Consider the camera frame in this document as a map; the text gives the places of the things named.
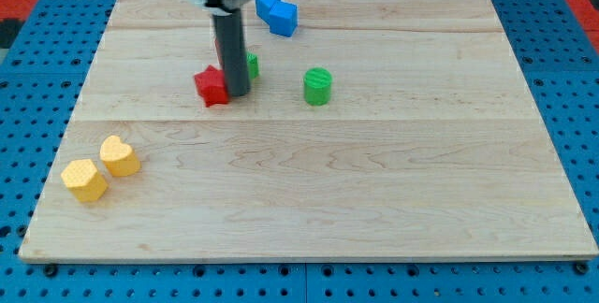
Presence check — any green star block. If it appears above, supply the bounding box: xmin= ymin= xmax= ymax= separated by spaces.
xmin=246 ymin=52 xmax=259 ymax=80

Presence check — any red star block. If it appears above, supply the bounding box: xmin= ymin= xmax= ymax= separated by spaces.
xmin=194 ymin=65 xmax=229 ymax=108

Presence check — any green cylinder block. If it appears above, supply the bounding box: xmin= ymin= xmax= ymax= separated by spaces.
xmin=303 ymin=67 xmax=332 ymax=106

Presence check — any wooden board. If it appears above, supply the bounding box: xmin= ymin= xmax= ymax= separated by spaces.
xmin=20 ymin=0 xmax=598 ymax=264

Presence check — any blue cube block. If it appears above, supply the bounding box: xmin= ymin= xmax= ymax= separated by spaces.
xmin=268 ymin=1 xmax=298 ymax=37

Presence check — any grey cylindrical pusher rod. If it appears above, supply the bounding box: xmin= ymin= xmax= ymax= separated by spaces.
xmin=212 ymin=9 xmax=251 ymax=97

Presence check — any blue angular block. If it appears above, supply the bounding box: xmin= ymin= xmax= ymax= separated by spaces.
xmin=255 ymin=0 xmax=281 ymax=22

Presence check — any yellow heart block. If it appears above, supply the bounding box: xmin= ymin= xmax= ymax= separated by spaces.
xmin=99 ymin=135 xmax=141 ymax=177

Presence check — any yellow hexagon block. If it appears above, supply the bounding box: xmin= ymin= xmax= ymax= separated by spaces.
xmin=60 ymin=159 xmax=109 ymax=202

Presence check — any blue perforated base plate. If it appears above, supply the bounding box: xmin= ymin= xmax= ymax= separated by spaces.
xmin=1 ymin=0 xmax=598 ymax=302

